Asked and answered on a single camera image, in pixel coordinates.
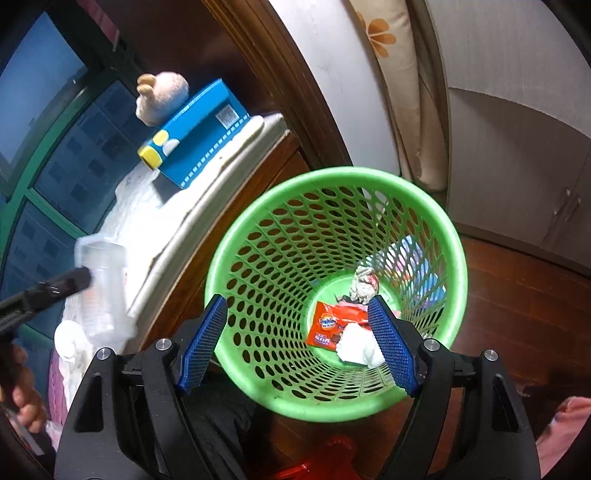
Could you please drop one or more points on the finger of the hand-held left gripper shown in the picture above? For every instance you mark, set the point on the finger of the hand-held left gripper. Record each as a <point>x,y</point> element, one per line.
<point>60,284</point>

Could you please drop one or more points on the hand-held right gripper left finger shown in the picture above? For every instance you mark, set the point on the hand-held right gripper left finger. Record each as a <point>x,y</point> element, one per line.
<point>205,341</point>

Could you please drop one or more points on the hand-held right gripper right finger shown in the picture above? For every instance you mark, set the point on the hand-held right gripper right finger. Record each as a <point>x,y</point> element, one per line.
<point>392,346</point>

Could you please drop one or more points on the white tissue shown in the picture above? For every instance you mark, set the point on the white tissue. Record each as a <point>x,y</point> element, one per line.
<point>360,346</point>

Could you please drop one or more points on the clear plastic cup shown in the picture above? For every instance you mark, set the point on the clear plastic cup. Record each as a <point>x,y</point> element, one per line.
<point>104,277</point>

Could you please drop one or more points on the orange snack wrapper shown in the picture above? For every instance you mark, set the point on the orange snack wrapper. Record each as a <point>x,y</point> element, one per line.
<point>332,323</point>

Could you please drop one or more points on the beige paper ball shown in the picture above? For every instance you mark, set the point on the beige paper ball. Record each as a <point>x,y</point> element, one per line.
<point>364,284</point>

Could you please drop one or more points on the green plastic mesh basket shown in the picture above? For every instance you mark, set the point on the green plastic mesh basket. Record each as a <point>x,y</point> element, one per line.
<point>277,258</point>

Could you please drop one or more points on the person's left hand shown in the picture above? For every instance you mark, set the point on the person's left hand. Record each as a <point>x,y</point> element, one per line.
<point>27,401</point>

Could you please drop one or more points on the brown wooden window seat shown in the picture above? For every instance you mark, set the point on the brown wooden window seat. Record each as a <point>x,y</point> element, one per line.
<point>203,267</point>

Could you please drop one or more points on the pink blue patterned object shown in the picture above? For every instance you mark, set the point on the pink blue patterned object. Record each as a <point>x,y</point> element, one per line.
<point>418,265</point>

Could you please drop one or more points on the cream quilted blanket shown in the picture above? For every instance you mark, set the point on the cream quilted blanket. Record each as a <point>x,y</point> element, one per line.
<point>138,217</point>

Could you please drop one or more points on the red plastic object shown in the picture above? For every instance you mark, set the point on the red plastic object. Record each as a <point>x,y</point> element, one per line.
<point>332,454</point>

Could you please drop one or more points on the blue spotted tissue box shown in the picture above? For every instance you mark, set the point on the blue spotted tissue box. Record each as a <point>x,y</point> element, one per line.
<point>194,134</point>

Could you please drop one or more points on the beige plush toy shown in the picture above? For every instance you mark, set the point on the beige plush toy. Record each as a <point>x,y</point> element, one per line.
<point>161,94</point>

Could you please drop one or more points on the white cabinet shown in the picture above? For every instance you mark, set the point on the white cabinet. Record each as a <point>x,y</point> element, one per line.
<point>531,138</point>

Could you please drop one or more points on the floral cream curtain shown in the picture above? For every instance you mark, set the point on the floral cream curtain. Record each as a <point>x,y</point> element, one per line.
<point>392,37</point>

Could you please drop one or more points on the green window frame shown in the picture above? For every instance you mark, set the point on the green window frame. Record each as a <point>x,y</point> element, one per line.
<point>32,196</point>

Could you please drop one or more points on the brown wooden frame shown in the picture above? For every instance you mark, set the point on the brown wooden frame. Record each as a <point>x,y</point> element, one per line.
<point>258,69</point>

